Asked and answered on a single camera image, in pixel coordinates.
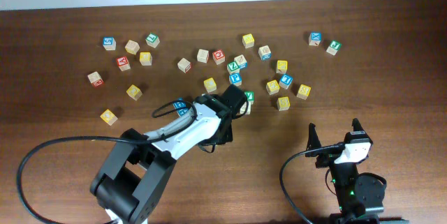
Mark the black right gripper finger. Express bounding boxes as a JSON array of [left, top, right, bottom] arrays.
[[351, 118, 364, 132], [306, 123, 321, 153]]

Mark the yellow S block front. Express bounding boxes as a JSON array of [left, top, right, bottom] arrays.
[[277, 96, 291, 111]]

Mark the yellow s block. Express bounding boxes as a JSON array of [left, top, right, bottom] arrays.
[[277, 96, 291, 111], [296, 84, 312, 100]]

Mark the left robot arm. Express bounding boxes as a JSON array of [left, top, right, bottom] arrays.
[[90, 84, 248, 223]]

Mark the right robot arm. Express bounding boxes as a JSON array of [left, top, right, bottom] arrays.
[[305, 118, 387, 223]]

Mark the plain wooden picture block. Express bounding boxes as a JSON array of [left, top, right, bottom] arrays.
[[240, 103, 251, 114]]

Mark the green V block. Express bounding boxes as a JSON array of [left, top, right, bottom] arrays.
[[245, 91, 254, 104]]

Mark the blue H block lower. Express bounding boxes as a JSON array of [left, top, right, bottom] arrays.
[[177, 109, 189, 117]]

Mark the blue h block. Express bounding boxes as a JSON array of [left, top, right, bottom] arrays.
[[177, 109, 189, 117], [173, 98, 187, 110]]

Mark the yellow C block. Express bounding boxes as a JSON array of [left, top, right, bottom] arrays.
[[203, 77, 217, 93]]

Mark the blue H block upper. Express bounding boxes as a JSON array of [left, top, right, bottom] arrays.
[[173, 98, 187, 110]]

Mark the blue P block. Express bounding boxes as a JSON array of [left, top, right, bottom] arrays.
[[229, 73, 242, 86]]

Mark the green Z block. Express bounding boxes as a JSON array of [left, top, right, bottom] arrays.
[[227, 61, 240, 75]]

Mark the yellow E block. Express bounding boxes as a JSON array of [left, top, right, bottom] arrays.
[[266, 80, 280, 95]]

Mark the blue T block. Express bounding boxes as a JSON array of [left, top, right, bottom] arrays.
[[279, 74, 293, 89]]

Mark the blue L side block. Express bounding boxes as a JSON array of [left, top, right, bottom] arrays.
[[234, 54, 248, 69]]

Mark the red Q block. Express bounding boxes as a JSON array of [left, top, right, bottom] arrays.
[[212, 50, 226, 65]]

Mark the red I side block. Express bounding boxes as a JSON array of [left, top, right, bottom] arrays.
[[177, 58, 191, 73]]

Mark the red E side block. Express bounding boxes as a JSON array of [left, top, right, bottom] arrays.
[[196, 49, 209, 64]]

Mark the yellow block with brown picture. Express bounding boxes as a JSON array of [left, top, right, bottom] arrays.
[[276, 60, 288, 74]]

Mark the green J block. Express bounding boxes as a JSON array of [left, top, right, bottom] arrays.
[[326, 40, 342, 56]]

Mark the blue D side block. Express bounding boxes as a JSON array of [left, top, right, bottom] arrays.
[[258, 45, 272, 61]]

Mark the yellow top far block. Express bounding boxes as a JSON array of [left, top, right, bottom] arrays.
[[242, 33, 255, 48]]

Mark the blue X block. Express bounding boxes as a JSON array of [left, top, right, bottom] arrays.
[[308, 31, 322, 46]]

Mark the yellow O block middle left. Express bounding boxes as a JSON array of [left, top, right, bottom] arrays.
[[126, 84, 142, 100]]

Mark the yellow o block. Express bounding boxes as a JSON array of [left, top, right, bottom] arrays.
[[126, 84, 142, 100], [100, 109, 118, 126]]

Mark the yellow G block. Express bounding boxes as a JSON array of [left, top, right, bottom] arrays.
[[139, 52, 153, 66]]

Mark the yellow O block lower left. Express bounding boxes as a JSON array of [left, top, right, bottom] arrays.
[[100, 109, 118, 126]]

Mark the green L block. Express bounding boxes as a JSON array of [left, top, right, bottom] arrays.
[[145, 33, 160, 48]]

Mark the red Y block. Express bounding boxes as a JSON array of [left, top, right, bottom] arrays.
[[116, 56, 131, 71]]

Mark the plain wooden block upper left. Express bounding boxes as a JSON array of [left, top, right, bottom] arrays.
[[125, 40, 140, 55]]

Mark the red side block far left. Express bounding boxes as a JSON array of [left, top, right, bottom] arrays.
[[87, 71, 104, 87]]

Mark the blue S block far left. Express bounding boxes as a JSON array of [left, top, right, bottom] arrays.
[[102, 37, 117, 51]]

